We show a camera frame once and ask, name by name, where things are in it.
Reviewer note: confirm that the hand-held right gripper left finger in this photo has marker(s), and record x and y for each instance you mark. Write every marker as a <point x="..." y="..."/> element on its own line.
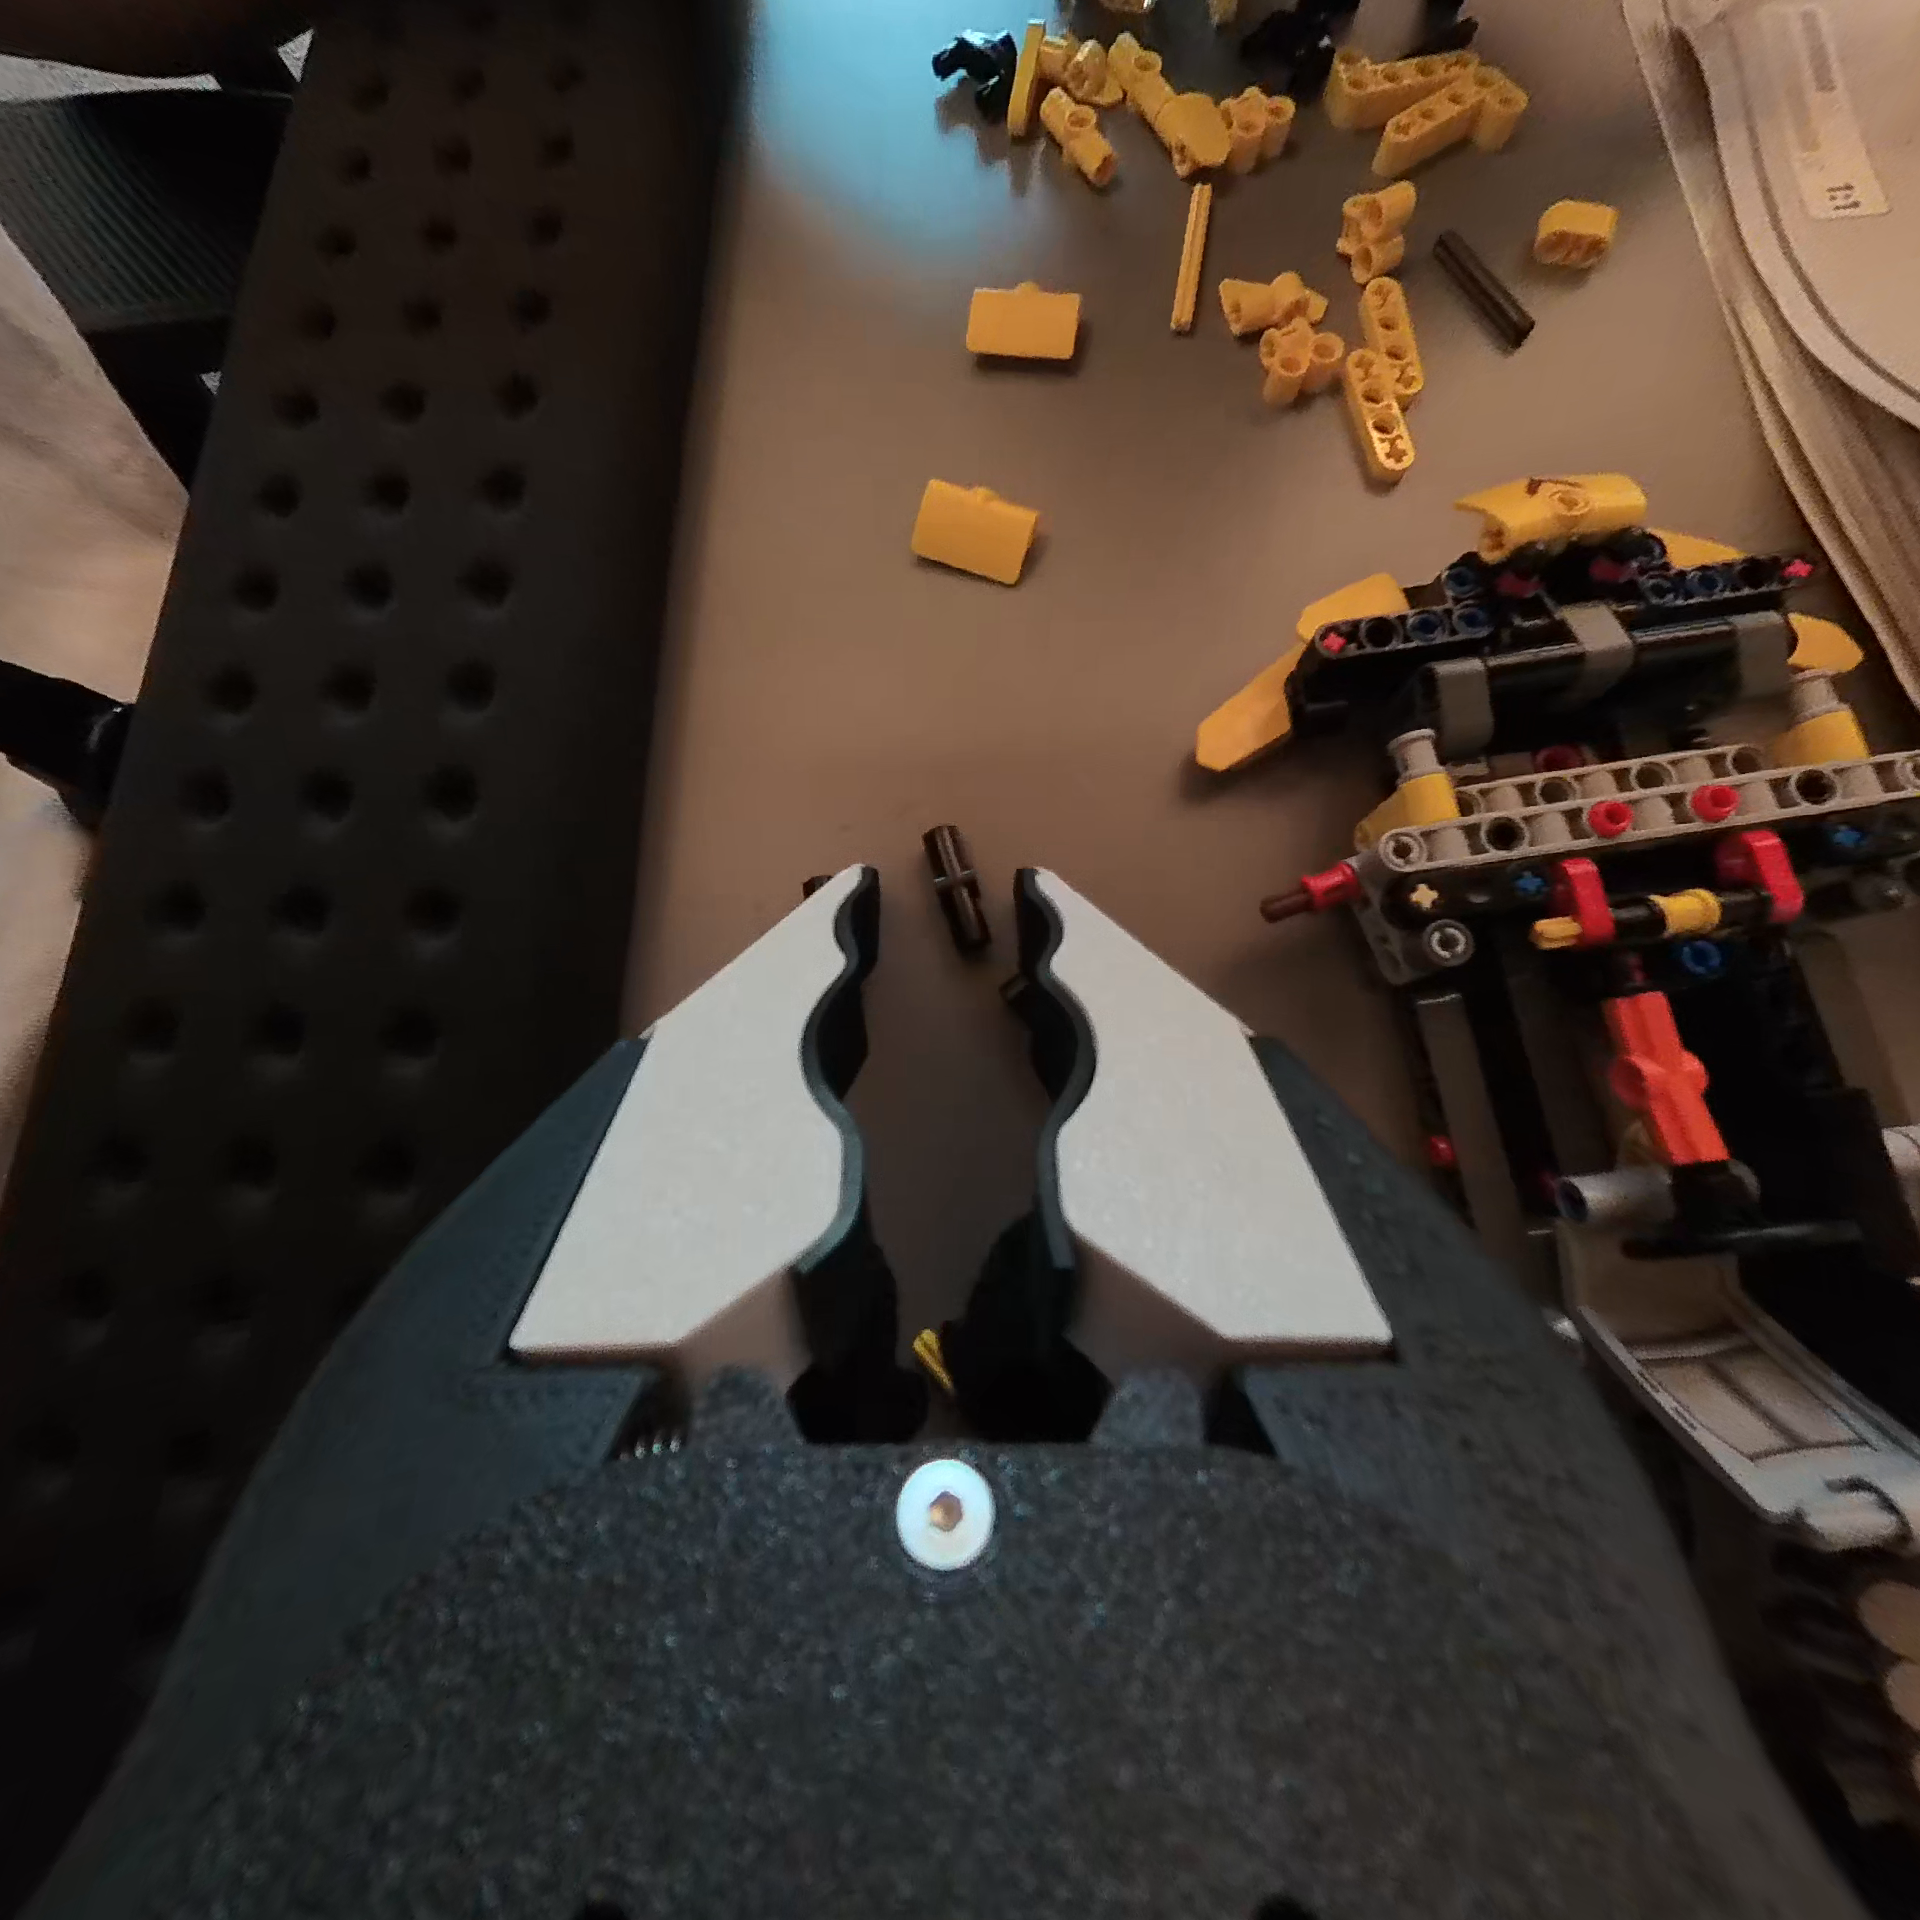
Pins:
<point x="689" y="1186"/>

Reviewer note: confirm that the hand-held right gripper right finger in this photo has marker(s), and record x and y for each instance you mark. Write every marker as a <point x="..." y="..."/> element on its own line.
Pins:
<point x="1216" y="1199"/>

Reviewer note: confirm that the black lego pin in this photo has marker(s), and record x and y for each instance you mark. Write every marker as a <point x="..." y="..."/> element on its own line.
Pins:
<point x="955" y="889"/>

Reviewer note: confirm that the lego car chassis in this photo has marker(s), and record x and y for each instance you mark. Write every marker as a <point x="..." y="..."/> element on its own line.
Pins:
<point x="1621" y="898"/>

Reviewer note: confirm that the yellow emblem lego tile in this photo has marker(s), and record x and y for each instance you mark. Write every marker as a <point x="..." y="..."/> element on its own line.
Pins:
<point x="1552" y="514"/>

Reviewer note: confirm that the yellow lego panel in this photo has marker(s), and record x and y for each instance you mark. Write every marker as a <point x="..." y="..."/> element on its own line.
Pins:
<point x="1022" y="323"/>

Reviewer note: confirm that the pile of yellow black lego pieces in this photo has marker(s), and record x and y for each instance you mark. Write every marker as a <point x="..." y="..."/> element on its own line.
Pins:
<point x="1276" y="180"/>

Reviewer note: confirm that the lego instruction booklet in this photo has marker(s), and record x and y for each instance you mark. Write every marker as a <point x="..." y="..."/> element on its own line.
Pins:
<point x="1801" y="301"/>

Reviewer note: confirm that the yellow lego axle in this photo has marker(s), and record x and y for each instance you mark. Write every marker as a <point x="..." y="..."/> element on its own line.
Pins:
<point x="931" y="1356"/>

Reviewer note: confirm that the black mesh chair seat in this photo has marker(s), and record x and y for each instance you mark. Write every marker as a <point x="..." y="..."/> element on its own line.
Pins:
<point x="136" y="193"/>

